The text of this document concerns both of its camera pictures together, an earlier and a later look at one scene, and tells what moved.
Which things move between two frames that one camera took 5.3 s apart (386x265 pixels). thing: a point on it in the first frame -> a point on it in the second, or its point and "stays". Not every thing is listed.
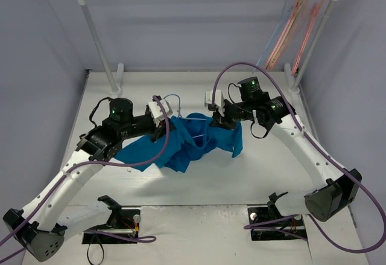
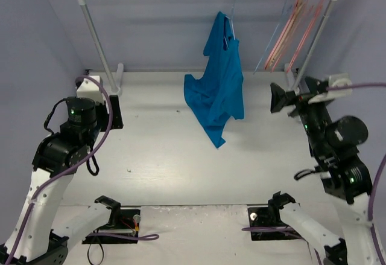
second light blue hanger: [287, 5] stays
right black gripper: [219, 119] -> [297, 99]
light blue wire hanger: [180, 112] -> [231, 18]
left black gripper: [163, 125] -> [114, 111]
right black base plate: [262, 214] stays
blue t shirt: [188, 136] -> [217, 96]
